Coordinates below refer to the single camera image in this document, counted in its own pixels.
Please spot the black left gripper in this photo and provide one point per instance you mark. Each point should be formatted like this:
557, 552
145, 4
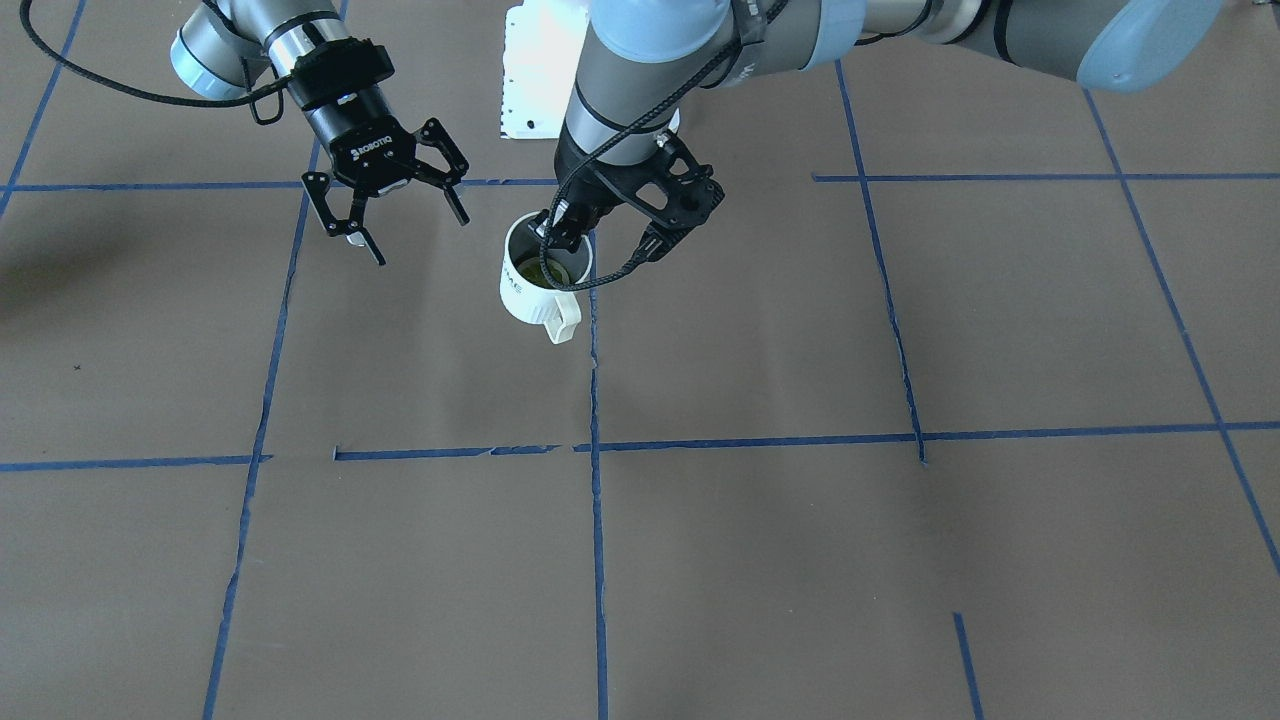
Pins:
592, 186

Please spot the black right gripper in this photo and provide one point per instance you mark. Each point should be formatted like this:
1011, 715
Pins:
350, 122

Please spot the yellow green lemon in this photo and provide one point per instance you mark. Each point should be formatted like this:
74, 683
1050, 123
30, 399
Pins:
547, 274

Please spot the white mug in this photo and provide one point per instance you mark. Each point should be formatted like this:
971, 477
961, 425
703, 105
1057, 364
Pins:
528, 288

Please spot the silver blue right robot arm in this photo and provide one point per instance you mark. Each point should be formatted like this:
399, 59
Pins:
222, 50

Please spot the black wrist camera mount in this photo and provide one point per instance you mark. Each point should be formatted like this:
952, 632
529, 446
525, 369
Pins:
671, 188

